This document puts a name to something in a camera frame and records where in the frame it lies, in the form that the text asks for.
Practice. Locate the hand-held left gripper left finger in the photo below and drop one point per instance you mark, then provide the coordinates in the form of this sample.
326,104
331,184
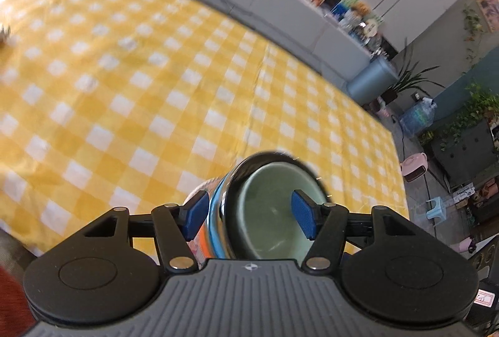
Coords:
197,214

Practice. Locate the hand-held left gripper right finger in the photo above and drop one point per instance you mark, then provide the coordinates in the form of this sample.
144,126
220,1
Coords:
306,214

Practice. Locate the blue steel bowl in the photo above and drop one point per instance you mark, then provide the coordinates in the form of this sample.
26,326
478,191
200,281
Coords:
220,212

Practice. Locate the orange steel bowl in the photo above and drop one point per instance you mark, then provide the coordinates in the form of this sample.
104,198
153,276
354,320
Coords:
202,247

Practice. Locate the green ceramic bowl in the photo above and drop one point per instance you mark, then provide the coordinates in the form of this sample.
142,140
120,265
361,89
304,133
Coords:
269,212

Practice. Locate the green plastic stool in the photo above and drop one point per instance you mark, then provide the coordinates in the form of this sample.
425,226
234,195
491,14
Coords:
438,207

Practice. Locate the pink floral bag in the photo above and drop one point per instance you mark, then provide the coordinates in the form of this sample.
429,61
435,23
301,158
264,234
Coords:
382,109

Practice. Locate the blue water jug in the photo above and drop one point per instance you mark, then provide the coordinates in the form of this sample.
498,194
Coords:
417,117

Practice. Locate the blue trash bin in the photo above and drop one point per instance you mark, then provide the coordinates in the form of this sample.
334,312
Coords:
372,81

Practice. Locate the yellow checkered tablecloth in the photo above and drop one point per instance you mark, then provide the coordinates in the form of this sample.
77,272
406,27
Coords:
117,87

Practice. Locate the dark drawer cabinet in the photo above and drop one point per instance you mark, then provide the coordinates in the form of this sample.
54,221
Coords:
467,153

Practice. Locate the potted snake plant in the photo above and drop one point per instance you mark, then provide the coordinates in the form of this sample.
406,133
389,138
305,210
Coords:
409,79

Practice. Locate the trailing vine plant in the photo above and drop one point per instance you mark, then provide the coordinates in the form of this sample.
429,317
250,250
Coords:
473,107

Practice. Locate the red clothing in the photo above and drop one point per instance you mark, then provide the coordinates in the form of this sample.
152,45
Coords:
13,302

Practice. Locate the grey television console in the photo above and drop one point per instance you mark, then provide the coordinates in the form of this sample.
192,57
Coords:
273,9

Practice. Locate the hanging ceiling plant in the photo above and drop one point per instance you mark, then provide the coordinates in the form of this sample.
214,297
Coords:
472,31

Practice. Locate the framed wall picture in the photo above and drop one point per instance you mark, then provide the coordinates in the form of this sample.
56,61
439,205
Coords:
489,9

